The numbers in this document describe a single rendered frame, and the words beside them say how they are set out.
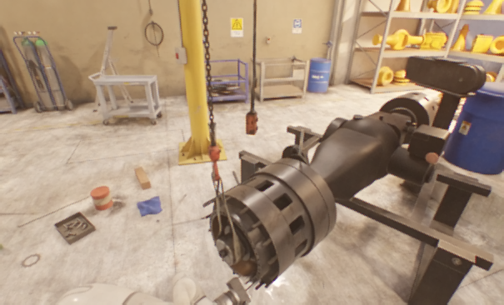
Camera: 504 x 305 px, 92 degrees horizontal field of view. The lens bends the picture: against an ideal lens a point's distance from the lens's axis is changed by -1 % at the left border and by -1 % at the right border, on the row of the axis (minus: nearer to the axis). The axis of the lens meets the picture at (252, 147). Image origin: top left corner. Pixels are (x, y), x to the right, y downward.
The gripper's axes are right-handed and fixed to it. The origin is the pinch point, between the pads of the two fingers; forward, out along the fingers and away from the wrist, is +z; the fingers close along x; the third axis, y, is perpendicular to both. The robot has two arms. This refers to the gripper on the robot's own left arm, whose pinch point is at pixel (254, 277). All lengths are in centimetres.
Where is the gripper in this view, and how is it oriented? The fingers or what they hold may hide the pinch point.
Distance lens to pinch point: 142.2
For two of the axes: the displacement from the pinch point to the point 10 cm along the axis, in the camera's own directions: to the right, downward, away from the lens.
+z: 7.1, -3.2, 6.2
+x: -5.3, -8.3, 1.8
